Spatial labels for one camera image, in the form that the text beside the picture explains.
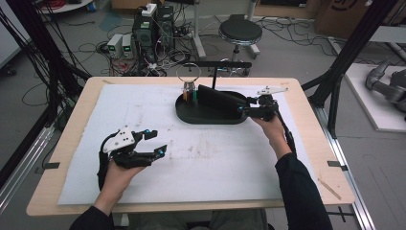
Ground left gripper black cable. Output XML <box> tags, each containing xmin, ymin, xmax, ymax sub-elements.
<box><xmin>97</xmin><ymin>140</ymin><xmax>112</xmax><ymax>192</ymax></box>

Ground black oval tray with hanger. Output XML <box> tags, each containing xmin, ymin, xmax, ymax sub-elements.
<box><xmin>174</xmin><ymin>60</ymin><xmax>253</xmax><ymax>126</ymax></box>

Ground white desk leg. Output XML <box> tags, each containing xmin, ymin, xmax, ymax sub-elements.
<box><xmin>191</xmin><ymin>0</ymin><xmax>207</xmax><ymax>60</ymax></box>
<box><xmin>244</xmin><ymin>0</ymin><xmax>261</xmax><ymax>60</ymax></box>

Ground white power supply box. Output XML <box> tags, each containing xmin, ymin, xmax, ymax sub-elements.
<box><xmin>106</xmin><ymin>33</ymin><xmax>124</xmax><ymax>58</ymax></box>
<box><xmin>122</xmin><ymin>33</ymin><xmax>136</xmax><ymax>59</ymax></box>

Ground black frame post with cables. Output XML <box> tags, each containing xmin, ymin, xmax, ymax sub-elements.
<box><xmin>0</xmin><ymin>0</ymin><xmax>92</xmax><ymax>129</ymax></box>

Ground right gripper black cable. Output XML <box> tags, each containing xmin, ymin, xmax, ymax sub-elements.
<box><xmin>273</xmin><ymin>102</ymin><xmax>298</xmax><ymax>158</ymax></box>

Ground tangle of floor cables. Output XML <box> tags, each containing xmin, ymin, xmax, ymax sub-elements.
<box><xmin>95</xmin><ymin>41</ymin><xmax>193</xmax><ymax>78</ymax></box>

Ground white table mat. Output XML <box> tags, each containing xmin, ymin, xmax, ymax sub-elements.
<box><xmin>56</xmin><ymin>83</ymin><xmax>308</xmax><ymax>206</ymax></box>

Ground black tape piece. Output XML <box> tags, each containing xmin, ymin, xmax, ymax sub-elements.
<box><xmin>327</xmin><ymin>160</ymin><xmax>350</xmax><ymax>173</ymax></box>
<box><xmin>34</xmin><ymin>161</ymin><xmax>61</xmax><ymax>175</ymax></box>

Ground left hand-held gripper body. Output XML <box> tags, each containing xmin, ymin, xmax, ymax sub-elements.
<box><xmin>101</xmin><ymin>125</ymin><xmax>154</xmax><ymax>170</ymax></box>

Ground black round stool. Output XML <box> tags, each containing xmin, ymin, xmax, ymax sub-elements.
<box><xmin>218</xmin><ymin>13</ymin><xmax>263</xmax><ymax>78</ymax></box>

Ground key ring with coloured tags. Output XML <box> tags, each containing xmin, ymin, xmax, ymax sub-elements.
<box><xmin>175</xmin><ymin>62</ymin><xmax>202</xmax><ymax>104</ymax></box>

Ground white round table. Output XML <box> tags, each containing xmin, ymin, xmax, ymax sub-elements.
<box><xmin>37</xmin><ymin>0</ymin><xmax>96</xmax><ymax>15</ymax></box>

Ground person's right hand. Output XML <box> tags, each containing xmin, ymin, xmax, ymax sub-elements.
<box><xmin>251</xmin><ymin>114</ymin><xmax>292</xmax><ymax>160</ymax></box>

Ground white platform board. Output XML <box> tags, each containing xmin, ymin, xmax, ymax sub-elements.
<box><xmin>344</xmin><ymin>62</ymin><xmax>406</xmax><ymax>133</ymax></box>

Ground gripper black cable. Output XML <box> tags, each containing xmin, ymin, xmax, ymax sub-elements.
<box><xmin>273</xmin><ymin>102</ymin><xmax>298</xmax><ymax>158</ymax></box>
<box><xmin>97</xmin><ymin>140</ymin><xmax>112</xmax><ymax>192</ymax></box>

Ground black wallet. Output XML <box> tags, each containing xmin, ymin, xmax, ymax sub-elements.
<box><xmin>197</xmin><ymin>83</ymin><xmax>252</xmax><ymax>120</ymax></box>

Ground person's left hand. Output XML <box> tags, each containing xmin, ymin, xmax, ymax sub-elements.
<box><xmin>93</xmin><ymin>160</ymin><xmax>148</xmax><ymax>207</ymax></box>

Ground black computer tower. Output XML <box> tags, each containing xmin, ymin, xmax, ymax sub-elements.
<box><xmin>155</xmin><ymin>5</ymin><xmax>176</xmax><ymax>52</ymax></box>
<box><xmin>131</xmin><ymin>13</ymin><xmax>158</xmax><ymax>64</ymax></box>

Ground thin wooden strip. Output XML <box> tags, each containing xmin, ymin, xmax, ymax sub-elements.
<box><xmin>317</xmin><ymin>177</ymin><xmax>343</xmax><ymax>201</ymax></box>

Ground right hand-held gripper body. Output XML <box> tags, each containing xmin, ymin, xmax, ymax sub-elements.
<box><xmin>254</xmin><ymin>85</ymin><xmax>289</xmax><ymax>123</ymax></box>

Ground aluminium rail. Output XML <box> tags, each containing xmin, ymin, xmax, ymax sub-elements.
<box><xmin>0</xmin><ymin>124</ymin><xmax>56</xmax><ymax>213</ymax></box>
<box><xmin>314</xmin><ymin>104</ymin><xmax>378</xmax><ymax>230</ymax></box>

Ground white adapter box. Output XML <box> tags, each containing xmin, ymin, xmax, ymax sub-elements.
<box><xmin>141</xmin><ymin>3</ymin><xmax>158</xmax><ymax>18</ymax></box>

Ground cardboard box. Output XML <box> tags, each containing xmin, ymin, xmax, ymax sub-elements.
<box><xmin>314</xmin><ymin>0</ymin><xmax>406</xmax><ymax>40</ymax></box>

